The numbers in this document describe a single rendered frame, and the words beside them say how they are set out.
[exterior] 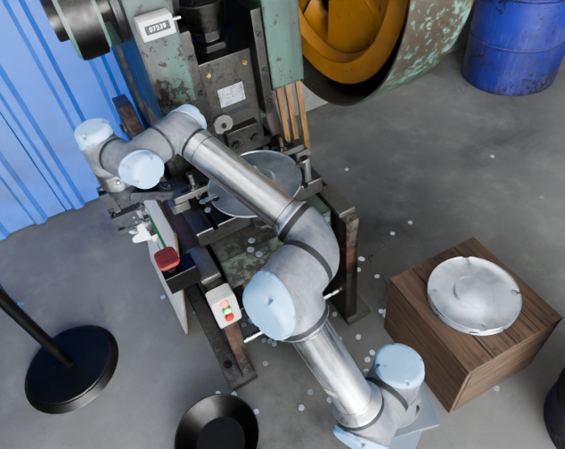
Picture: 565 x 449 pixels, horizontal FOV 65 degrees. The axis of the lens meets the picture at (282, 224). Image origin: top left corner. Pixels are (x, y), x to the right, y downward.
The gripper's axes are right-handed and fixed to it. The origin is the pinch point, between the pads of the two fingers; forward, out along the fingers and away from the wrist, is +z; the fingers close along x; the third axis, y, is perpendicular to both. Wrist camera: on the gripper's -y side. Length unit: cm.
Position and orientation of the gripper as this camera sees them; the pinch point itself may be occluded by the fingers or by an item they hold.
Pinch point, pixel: (155, 236)
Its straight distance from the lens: 119.7
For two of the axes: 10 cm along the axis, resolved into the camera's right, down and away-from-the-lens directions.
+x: 4.8, 6.1, -6.3
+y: -8.7, 4.2, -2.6
